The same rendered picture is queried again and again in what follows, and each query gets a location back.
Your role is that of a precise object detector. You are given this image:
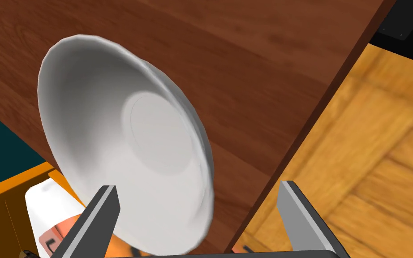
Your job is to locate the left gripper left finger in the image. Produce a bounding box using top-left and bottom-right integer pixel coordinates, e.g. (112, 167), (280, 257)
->
(50, 185), (121, 258)

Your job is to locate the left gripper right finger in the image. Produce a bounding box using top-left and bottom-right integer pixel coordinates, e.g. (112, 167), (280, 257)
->
(277, 181), (351, 258)

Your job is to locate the white bowl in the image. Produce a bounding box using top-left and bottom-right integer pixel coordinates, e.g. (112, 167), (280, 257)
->
(37, 34), (215, 257)

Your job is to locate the brown wooden table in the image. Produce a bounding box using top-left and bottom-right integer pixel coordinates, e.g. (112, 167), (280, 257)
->
(0, 0), (397, 256)

